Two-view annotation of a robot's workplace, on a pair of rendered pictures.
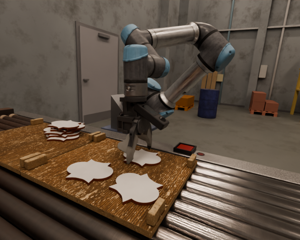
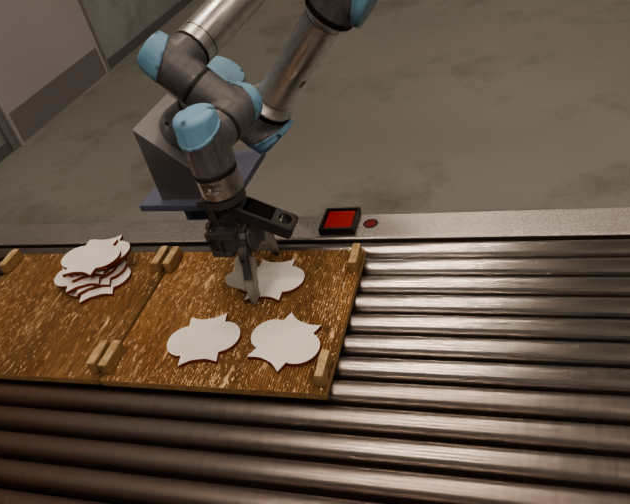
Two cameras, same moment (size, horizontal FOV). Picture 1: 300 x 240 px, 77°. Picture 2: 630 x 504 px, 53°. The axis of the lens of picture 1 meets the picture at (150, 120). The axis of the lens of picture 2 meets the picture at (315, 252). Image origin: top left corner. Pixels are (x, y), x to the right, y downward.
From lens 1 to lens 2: 59 cm
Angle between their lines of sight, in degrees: 24
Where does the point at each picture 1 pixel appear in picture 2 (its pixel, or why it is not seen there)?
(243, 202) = (437, 305)
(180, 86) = (289, 76)
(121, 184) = (262, 345)
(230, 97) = not seen: outside the picture
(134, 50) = (196, 131)
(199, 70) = (320, 34)
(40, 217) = (185, 427)
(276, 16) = not seen: outside the picture
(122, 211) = (282, 383)
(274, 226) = (473, 328)
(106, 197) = (252, 372)
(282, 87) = not seen: outside the picture
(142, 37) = (187, 65)
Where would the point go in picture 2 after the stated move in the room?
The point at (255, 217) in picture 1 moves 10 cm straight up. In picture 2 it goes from (450, 325) to (445, 280)
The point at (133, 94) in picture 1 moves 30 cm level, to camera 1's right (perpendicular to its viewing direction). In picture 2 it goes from (222, 197) to (392, 146)
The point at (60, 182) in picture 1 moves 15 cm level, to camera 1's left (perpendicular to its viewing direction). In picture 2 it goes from (174, 375) to (88, 402)
